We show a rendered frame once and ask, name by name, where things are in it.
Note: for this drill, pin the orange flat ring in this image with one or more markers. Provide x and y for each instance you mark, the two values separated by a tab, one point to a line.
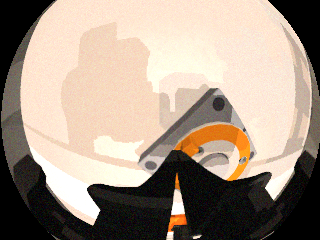
214	137

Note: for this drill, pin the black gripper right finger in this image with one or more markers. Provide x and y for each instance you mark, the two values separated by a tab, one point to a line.
204	193

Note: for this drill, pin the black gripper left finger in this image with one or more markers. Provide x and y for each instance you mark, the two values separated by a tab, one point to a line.
153	198

